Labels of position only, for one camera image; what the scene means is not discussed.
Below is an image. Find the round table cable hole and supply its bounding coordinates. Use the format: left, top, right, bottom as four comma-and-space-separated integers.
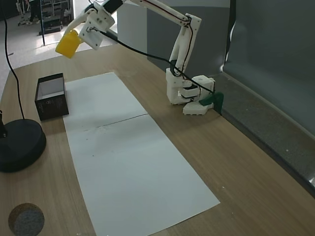
8, 203, 45, 236

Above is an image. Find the dark open cardboard box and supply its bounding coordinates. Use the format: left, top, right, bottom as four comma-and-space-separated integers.
34, 72, 70, 121

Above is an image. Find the white gripper camera mount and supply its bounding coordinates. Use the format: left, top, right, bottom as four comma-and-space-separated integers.
78, 23, 103, 51

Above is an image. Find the white paper sheet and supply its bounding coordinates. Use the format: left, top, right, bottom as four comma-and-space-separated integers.
64, 114, 221, 236
63, 72, 149, 133

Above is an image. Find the black camera cable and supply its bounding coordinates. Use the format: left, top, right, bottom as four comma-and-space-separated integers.
92, 28, 215, 96

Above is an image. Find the black round stand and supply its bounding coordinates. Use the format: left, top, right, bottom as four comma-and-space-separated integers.
0, 110, 47, 173

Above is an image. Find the black case on floor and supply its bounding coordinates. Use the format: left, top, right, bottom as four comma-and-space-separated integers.
42, 18, 63, 34

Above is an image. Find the green table clamp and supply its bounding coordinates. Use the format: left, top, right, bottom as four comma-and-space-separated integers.
199, 92, 225, 115

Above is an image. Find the yellow plastic cube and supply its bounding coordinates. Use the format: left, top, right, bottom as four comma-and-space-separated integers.
55, 29, 82, 59

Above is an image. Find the thin black stand cable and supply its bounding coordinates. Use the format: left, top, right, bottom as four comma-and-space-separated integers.
3, 0, 26, 120

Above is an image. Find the person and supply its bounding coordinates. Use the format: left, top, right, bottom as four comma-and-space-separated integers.
26, 0, 41, 25

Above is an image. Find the black vertical pole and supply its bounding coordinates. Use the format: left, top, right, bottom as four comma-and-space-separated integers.
38, 0, 47, 47

